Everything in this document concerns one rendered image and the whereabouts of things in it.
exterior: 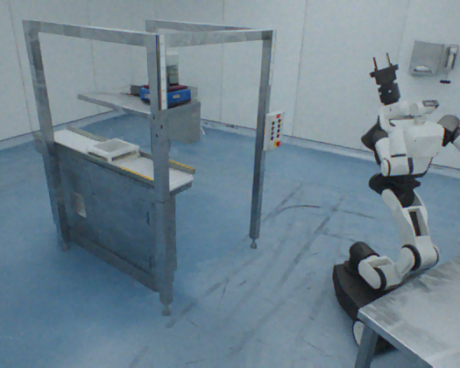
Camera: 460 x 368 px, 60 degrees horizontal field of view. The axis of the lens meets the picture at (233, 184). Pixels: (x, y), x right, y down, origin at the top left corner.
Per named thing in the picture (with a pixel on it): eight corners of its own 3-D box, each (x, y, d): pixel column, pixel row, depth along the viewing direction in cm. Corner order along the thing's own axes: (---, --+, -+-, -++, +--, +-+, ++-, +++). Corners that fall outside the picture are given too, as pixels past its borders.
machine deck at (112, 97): (201, 108, 225) (201, 101, 223) (151, 121, 197) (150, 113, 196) (129, 91, 258) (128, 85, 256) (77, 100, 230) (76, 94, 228)
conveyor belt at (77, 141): (193, 182, 241) (193, 174, 239) (162, 196, 222) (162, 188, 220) (65, 135, 313) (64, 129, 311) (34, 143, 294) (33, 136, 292)
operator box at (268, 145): (281, 145, 291) (285, 111, 280) (269, 152, 278) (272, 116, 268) (274, 144, 294) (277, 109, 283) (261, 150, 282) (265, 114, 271)
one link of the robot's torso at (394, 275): (362, 272, 252) (404, 242, 213) (388, 267, 258) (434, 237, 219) (371, 296, 245) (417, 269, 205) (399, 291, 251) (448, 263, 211)
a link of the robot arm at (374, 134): (367, 151, 202) (361, 132, 211) (380, 156, 205) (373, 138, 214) (384, 135, 194) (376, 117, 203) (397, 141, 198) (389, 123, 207)
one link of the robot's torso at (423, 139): (357, 166, 234) (368, 106, 219) (405, 162, 244) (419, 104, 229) (390, 187, 208) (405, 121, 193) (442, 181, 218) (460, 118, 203)
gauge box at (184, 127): (201, 140, 233) (201, 107, 225) (188, 145, 225) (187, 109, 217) (173, 132, 245) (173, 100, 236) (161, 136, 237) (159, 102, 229)
